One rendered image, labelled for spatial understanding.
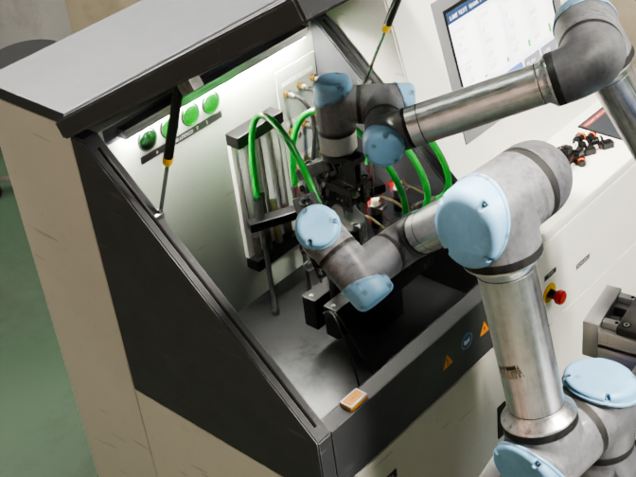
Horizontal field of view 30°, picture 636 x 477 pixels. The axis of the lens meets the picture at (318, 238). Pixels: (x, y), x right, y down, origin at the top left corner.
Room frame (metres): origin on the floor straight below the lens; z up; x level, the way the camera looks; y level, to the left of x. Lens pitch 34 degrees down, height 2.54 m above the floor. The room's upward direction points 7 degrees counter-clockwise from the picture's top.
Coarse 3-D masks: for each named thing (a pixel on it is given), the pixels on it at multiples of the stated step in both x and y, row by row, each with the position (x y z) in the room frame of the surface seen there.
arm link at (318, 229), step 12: (312, 204) 1.65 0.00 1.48; (300, 216) 1.64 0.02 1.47; (312, 216) 1.63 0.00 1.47; (324, 216) 1.63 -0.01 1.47; (336, 216) 1.63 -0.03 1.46; (300, 228) 1.62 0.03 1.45; (312, 228) 1.62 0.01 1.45; (324, 228) 1.61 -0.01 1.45; (336, 228) 1.61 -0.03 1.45; (300, 240) 1.61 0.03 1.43; (312, 240) 1.60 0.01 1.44; (324, 240) 1.60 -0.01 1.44; (336, 240) 1.61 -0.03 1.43; (312, 252) 1.62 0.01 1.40; (324, 252) 1.61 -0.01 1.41
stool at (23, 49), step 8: (32, 40) 4.47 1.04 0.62; (40, 40) 4.46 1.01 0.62; (48, 40) 4.45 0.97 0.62; (8, 48) 4.42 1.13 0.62; (16, 48) 4.41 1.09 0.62; (24, 48) 4.40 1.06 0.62; (32, 48) 4.39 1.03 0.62; (40, 48) 4.38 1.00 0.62; (0, 56) 4.36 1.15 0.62; (8, 56) 4.35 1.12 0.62; (16, 56) 4.34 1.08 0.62; (24, 56) 4.33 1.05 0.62; (0, 64) 4.28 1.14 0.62; (8, 64) 4.27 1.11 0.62; (8, 176) 4.33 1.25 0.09; (0, 184) 4.31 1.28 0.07; (8, 184) 4.31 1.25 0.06; (0, 192) 4.31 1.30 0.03
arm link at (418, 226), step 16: (528, 144) 1.43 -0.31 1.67; (544, 144) 1.44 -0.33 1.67; (544, 160) 1.40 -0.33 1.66; (560, 160) 1.41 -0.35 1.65; (560, 176) 1.39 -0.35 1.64; (560, 192) 1.38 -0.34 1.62; (432, 208) 1.60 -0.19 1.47; (560, 208) 1.39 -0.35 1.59; (400, 224) 1.66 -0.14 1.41; (416, 224) 1.62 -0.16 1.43; (432, 224) 1.58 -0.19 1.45; (400, 240) 1.64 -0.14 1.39; (416, 240) 1.61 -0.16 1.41; (432, 240) 1.59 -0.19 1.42; (416, 256) 1.64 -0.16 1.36
